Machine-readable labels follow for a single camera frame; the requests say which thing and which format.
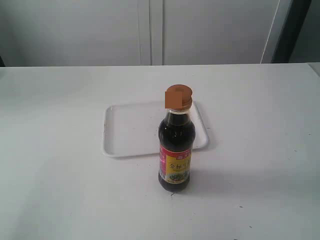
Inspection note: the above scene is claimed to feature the dark door frame post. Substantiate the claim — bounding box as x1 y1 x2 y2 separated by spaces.
271 0 312 64

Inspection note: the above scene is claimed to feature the white rectangular plastic tray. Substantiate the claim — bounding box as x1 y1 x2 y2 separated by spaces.
101 100 210 159

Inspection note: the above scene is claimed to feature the dark soy sauce bottle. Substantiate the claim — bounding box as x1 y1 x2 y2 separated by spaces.
158 84 196 193

